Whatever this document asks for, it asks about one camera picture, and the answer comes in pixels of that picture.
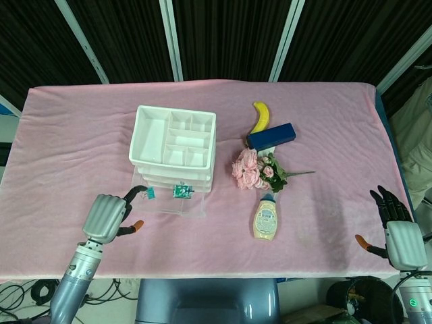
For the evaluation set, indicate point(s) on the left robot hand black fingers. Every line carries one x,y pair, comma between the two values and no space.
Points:
103,216

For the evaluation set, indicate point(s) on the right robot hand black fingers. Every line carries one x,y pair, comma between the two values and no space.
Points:
406,243

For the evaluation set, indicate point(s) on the clear drawer with clips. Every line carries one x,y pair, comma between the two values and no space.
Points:
165,206

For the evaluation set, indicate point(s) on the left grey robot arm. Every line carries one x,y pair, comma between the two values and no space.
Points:
74,283

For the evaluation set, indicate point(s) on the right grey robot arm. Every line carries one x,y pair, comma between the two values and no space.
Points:
418,297

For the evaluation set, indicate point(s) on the white drawer organizer box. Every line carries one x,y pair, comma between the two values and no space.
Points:
148,135

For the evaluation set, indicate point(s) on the teal binder clip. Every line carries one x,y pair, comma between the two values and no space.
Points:
149,194

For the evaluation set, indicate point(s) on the pink fleece table cloth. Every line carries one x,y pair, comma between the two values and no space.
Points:
84,152

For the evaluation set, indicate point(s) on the black round bin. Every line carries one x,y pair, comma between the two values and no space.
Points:
364,297

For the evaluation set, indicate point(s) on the beige clothing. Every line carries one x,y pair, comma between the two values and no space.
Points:
415,141

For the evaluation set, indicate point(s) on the brown cardboard box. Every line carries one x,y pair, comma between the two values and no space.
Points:
314,314

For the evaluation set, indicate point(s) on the blue-grey robot torso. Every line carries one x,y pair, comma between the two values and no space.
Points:
209,300

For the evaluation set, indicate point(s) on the cream sauce squeeze bottle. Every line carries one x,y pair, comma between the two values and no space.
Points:
266,219

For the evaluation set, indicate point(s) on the pink artificial flower bouquet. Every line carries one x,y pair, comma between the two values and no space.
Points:
249,168

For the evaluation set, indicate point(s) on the white paper sheet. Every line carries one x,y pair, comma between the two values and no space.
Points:
268,150

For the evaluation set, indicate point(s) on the dark blue rectangular box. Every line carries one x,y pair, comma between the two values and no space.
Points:
273,136

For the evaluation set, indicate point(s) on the yellow banana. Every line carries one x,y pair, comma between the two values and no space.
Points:
261,118

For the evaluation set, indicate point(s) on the white frame post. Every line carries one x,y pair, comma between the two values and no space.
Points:
172,40
287,40
84,44
405,64

